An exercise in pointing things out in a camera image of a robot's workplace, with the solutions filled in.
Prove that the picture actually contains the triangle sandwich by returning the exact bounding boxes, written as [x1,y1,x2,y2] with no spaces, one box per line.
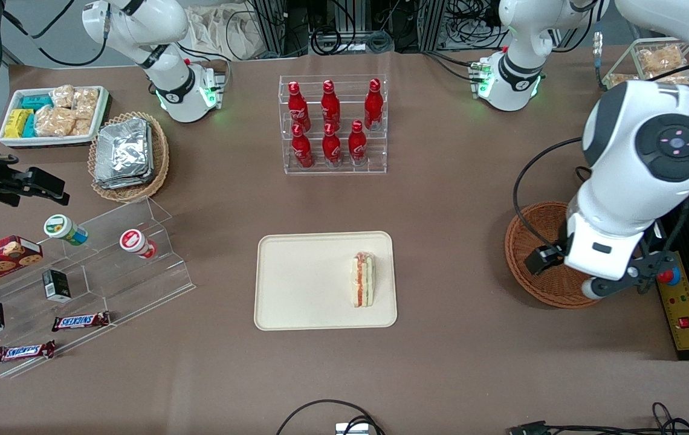
[352,251,377,308]

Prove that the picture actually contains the brown round wicker basket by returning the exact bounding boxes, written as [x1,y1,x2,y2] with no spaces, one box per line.
[505,201,606,309]

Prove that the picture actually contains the white rectangular snack tray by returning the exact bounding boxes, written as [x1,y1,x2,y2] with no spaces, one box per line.
[0,85,110,149]

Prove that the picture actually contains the tan oval wicker basket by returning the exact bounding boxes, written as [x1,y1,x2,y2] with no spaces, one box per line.
[88,112,170,204]

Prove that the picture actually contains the beige plastic tray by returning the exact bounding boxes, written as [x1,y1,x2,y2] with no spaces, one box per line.
[254,231,398,331]

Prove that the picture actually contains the green lid cup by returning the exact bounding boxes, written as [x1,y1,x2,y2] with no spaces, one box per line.
[43,214,89,246]

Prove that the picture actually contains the yellow snack pack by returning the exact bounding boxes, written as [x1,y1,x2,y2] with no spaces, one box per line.
[4,109,34,139]

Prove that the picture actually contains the silver foil pouch stack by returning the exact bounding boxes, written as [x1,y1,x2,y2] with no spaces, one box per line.
[93,117,154,190]

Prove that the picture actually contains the red lid cup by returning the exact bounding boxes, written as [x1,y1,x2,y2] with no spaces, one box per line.
[119,229,158,260]

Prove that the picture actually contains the yellow control panel box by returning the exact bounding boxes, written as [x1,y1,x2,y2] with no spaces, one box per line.
[655,250,689,352]

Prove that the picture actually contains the clear acrylic stepped display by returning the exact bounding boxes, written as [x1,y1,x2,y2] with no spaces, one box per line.
[0,196,196,379]

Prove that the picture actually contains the brown snickers bar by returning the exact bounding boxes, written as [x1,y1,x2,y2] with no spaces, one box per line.
[51,311,112,332]
[0,340,57,365]

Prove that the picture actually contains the clear acrylic bottle rack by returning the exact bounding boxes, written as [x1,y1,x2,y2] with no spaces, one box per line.
[278,74,389,176]

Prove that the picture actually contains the red cola bottle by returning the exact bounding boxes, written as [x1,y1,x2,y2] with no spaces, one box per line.
[287,81,311,131]
[291,124,315,169]
[322,123,343,167]
[321,79,341,131]
[348,120,368,164]
[363,78,384,131]

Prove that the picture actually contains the beige cloth bag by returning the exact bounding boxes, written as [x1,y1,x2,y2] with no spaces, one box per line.
[186,5,268,62]

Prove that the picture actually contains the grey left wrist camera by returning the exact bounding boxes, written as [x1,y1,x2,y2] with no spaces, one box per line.
[581,250,679,301]

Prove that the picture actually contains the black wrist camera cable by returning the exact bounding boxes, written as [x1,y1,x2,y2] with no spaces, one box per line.
[513,137,584,243]

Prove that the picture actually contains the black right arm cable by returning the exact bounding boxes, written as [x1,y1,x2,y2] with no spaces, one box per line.
[1,0,111,68]

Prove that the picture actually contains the black connector with cables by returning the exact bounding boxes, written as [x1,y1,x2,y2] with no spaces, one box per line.
[506,401,689,435]

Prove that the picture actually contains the white wire rack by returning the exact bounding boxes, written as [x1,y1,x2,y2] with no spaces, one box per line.
[598,36,689,92]

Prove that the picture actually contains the black looped cable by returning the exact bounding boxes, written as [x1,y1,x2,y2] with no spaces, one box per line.
[275,399,386,435]

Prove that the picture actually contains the coiled black cable bundle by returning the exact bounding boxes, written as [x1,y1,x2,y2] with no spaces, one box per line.
[311,27,395,56]

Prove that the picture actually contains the aluminium profile frame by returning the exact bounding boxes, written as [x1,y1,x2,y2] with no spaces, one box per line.
[250,0,310,57]

